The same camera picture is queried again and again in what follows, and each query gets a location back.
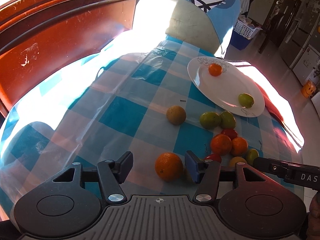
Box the large orange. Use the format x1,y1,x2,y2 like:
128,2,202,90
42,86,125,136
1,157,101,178
155,152,184,182

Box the blue printed cloth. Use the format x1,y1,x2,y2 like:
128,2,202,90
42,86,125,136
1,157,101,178
147,0,242,57

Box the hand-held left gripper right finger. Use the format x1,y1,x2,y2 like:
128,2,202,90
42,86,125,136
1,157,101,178
184,150,269,203

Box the red-brown wooden headboard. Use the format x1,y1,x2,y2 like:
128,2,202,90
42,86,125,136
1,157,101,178
0,0,148,118

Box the brown round fruit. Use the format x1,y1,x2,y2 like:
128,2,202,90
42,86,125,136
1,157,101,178
166,105,187,126

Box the white oval plate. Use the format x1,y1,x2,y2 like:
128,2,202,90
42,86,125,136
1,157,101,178
187,56,265,117

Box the blue checked tablecloth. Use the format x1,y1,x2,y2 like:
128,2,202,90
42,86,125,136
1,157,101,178
0,39,304,220

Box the beige chair back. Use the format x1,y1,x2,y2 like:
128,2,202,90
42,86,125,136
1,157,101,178
165,0,222,55

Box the white plastic basket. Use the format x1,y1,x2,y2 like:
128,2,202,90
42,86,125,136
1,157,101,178
233,19,263,39

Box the yellowish green fruit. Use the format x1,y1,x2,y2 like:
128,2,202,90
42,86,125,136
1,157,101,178
229,156,248,168

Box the yellow smiley bucket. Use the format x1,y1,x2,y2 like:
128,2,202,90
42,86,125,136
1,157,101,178
301,79,316,98

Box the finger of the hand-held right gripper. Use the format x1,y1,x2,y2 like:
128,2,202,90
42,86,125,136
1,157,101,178
252,157,288,178

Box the blue plastic bin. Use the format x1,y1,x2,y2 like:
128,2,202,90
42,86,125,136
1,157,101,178
230,30,252,50

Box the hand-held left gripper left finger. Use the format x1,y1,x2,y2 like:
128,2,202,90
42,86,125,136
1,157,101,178
51,151,133,204

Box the orange-red towel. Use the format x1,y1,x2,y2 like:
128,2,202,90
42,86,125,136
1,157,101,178
255,80,304,153

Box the grey refrigerator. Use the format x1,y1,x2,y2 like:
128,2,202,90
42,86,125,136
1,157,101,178
279,0,320,68

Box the red cherry tomato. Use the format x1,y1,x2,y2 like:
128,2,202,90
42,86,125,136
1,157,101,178
221,128,238,140
204,154,222,163

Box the person's right hand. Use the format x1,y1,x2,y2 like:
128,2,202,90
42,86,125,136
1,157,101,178
309,192,320,240

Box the white chest freezer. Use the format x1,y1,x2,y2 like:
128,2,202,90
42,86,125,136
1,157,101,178
292,44,320,85

